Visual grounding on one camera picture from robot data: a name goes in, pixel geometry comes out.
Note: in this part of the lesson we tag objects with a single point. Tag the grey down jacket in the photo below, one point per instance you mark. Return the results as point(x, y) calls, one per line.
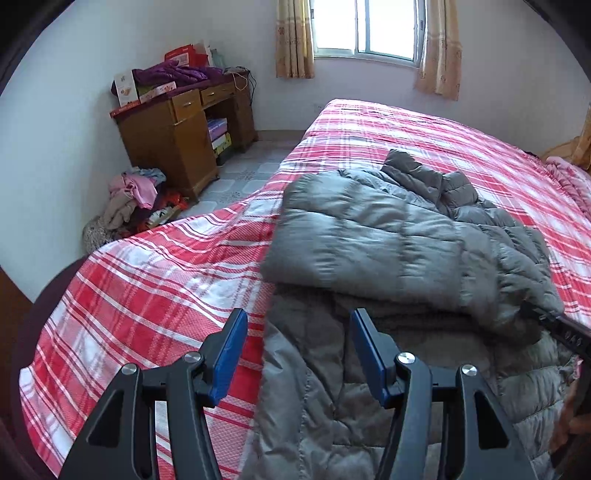
point(369, 230)

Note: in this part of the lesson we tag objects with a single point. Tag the white picture box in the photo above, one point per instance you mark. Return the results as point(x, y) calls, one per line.
point(125, 90)

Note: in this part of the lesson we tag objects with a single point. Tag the pink quilt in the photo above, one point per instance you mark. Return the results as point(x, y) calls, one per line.
point(572, 184)

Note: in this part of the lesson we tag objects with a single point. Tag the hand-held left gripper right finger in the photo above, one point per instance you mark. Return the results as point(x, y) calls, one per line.
point(369, 355)

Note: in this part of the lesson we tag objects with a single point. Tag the sliding window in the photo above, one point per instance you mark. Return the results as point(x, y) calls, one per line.
point(369, 27)

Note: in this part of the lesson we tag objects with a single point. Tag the yellow and white box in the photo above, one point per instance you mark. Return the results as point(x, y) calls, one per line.
point(221, 142)

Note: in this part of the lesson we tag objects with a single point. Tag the pink garment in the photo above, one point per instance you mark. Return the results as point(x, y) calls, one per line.
point(136, 189)

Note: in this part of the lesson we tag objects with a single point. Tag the short beige curtain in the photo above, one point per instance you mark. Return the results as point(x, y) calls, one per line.
point(438, 50)
point(293, 41)

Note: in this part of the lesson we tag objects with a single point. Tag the red plaid bed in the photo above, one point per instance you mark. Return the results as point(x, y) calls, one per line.
point(138, 286)

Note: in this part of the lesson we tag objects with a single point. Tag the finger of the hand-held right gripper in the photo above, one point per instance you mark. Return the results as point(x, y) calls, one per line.
point(561, 327)

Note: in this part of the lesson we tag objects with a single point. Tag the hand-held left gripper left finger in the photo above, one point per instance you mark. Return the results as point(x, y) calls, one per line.
point(228, 355)

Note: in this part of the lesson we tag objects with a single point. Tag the red floor clutter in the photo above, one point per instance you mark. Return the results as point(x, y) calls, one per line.
point(168, 207)

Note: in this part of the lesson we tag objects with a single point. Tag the beige garment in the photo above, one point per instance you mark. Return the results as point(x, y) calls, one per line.
point(117, 212)

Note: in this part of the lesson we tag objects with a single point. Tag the red box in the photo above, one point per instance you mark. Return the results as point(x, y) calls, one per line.
point(184, 56)

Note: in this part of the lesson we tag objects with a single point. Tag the speckled cushion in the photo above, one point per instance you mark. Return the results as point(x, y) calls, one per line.
point(97, 235)

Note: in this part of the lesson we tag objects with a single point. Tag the wooden desk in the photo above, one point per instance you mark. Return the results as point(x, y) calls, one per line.
point(157, 134)

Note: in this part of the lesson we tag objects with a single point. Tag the blue garment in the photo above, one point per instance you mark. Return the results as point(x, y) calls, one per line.
point(150, 175)

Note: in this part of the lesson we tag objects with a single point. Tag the wooden headboard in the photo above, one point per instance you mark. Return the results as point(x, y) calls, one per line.
point(570, 150)

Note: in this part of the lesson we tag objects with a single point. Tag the flat pink box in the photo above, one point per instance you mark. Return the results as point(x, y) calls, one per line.
point(158, 91)

